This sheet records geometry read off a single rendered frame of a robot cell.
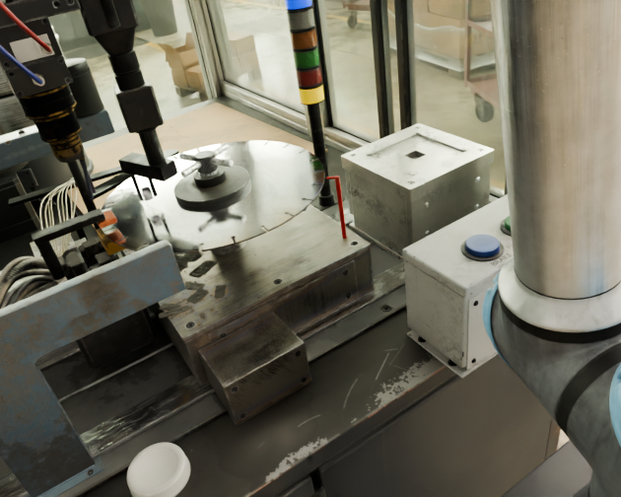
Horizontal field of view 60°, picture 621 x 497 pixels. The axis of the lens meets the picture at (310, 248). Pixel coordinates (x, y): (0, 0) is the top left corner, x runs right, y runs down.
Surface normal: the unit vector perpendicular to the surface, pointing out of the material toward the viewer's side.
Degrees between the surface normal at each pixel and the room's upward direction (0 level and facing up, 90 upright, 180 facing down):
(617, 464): 88
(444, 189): 90
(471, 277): 0
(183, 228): 0
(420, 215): 90
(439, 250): 0
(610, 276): 89
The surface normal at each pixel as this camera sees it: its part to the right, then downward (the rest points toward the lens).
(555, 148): -0.44, 0.63
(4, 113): 0.39, 0.47
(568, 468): -0.14, -0.82
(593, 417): -0.93, -0.12
